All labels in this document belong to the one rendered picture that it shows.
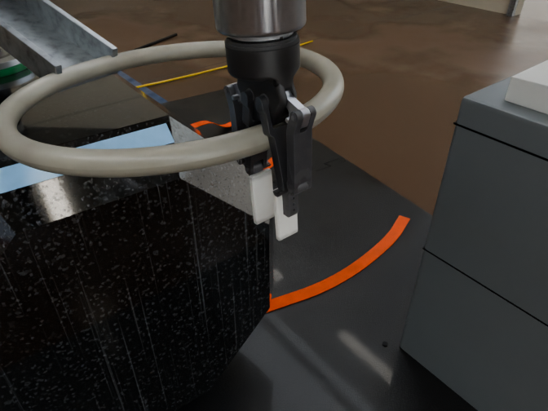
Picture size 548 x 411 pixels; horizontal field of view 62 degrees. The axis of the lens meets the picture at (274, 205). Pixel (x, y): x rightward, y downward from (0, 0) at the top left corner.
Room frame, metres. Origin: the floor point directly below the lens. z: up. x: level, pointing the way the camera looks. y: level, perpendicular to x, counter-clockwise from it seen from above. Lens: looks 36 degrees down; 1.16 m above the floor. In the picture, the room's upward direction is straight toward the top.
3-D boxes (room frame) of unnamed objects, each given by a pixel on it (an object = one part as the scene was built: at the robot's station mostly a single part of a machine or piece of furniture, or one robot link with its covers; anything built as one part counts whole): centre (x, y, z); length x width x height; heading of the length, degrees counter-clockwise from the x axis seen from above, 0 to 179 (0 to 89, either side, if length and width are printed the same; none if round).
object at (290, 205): (0.43, -0.02, 0.86); 0.03 x 0.01 x 0.05; 38
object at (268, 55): (0.47, 0.01, 0.98); 0.08 x 0.07 x 0.09; 38
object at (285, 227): (0.44, -0.01, 0.83); 0.03 x 0.01 x 0.07; 128
